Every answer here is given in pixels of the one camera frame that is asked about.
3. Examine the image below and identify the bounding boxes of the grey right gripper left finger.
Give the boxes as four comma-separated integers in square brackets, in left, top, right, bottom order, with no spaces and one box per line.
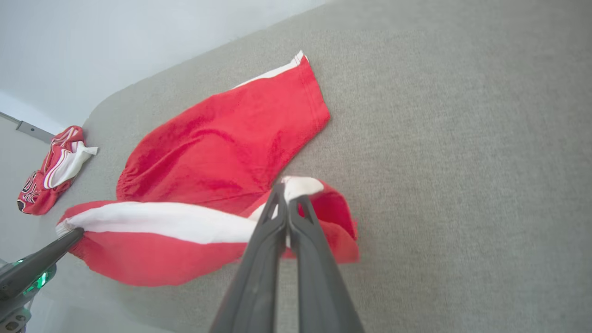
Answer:
[210,183,288,333]

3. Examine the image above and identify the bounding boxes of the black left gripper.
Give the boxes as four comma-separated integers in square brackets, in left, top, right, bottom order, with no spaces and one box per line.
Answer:
[0,228,85,333]

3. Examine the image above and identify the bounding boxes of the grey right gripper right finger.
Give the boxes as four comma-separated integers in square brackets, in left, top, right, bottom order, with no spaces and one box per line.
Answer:
[288,195,364,333]

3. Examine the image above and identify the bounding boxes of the red jersey with white sleeves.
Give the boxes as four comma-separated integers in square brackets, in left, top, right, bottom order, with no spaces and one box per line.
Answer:
[18,126,99,216]

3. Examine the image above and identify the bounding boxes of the red shorts with white stripe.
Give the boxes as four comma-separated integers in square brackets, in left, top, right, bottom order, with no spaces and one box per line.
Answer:
[55,51,360,287]

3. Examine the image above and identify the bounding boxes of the grey fabric sofa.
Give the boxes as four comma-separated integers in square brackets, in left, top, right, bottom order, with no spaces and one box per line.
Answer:
[28,0,592,333]

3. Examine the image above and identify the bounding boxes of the grey metal wall rail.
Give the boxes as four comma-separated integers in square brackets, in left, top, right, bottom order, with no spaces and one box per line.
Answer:
[0,111,55,143]

